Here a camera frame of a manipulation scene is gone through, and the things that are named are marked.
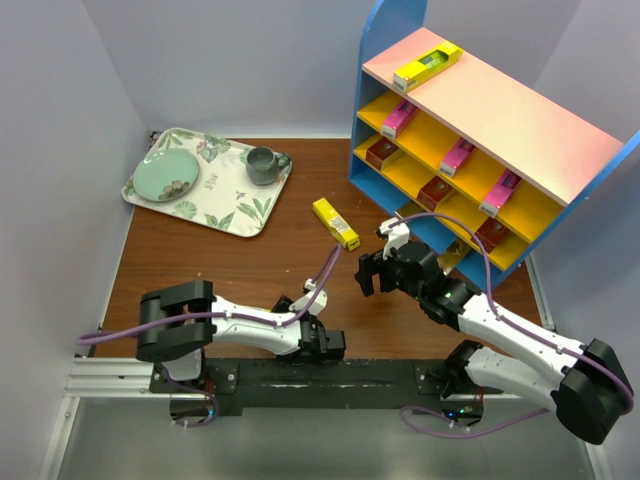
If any teal green tea toothpaste box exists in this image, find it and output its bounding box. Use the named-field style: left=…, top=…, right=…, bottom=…
left=437, top=239, right=472, bottom=275

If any yellow toothpaste box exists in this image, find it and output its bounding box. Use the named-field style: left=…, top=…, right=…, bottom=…
left=392, top=41, right=464, bottom=93
left=312, top=198, right=360, bottom=251

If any red 3D toothpaste box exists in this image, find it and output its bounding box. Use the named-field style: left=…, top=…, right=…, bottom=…
left=471, top=217, right=511, bottom=253
left=416, top=176, right=453, bottom=211

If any dark red toothpaste box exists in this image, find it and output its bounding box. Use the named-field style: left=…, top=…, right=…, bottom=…
left=365, top=138, right=403, bottom=170

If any small pink toothpaste box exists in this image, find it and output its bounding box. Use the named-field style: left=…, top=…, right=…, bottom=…
left=438, top=138, right=475, bottom=177

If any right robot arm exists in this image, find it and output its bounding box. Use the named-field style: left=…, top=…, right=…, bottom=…
left=354, top=241, right=633, bottom=445

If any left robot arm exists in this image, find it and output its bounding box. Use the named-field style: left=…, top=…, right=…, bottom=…
left=136, top=279, right=346, bottom=392

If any blue shelf with coloured boards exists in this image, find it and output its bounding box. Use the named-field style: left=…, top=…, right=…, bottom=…
left=348, top=1, right=639, bottom=289

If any grey ceramic mug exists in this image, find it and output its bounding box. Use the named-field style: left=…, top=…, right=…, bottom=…
left=245, top=147, right=291, bottom=186

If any mint green ceramic plate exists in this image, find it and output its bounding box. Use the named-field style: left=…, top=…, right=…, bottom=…
left=132, top=148, right=200, bottom=203

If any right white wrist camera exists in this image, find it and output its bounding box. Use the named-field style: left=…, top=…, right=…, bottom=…
left=376, top=217, right=410, bottom=260

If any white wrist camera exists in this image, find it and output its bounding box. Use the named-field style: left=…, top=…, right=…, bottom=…
left=289, top=278, right=328, bottom=316
left=376, top=217, right=410, bottom=260

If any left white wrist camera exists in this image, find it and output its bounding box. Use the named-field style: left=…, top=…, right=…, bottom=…
left=289, top=278, right=328, bottom=316

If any black mounting base plate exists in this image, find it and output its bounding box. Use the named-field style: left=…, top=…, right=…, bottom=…
left=149, top=356, right=489, bottom=424

